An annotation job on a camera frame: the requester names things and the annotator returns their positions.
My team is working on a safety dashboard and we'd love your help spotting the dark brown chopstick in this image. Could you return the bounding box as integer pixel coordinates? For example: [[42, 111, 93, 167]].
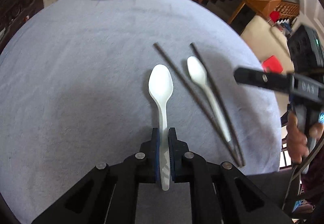
[[187, 43, 246, 167], [153, 42, 245, 167]]

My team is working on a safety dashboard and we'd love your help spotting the large white plastic spoon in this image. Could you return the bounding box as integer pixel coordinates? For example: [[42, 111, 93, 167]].
[[148, 64, 174, 191]]

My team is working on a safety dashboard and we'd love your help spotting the person right hand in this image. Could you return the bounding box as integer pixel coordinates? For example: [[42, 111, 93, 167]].
[[286, 111, 323, 164]]

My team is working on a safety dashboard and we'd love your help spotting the cream leather sofa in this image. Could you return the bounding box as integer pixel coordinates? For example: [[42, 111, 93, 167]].
[[239, 14, 299, 113]]

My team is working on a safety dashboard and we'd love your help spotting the small white plastic spoon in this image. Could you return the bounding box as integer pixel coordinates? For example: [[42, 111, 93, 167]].
[[187, 56, 232, 142]]

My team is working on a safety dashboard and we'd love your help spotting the grey round tablecloth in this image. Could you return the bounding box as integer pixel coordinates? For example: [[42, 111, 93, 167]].
[[1, 0, 281, 223]]

